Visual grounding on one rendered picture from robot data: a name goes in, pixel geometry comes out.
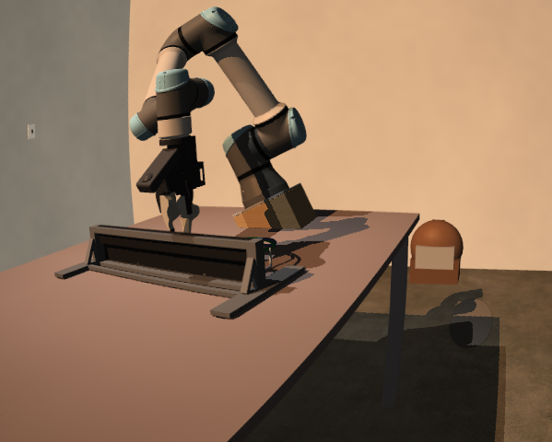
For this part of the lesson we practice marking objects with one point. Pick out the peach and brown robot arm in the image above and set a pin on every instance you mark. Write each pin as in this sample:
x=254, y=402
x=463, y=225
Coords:
x=250, y=148

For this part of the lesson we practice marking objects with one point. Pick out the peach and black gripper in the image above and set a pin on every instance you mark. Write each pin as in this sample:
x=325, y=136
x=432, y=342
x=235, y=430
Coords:
x=178, y=182

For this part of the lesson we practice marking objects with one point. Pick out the dark grey port rack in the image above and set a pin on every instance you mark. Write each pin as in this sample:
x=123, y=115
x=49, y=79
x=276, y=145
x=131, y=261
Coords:
x=205, y=260

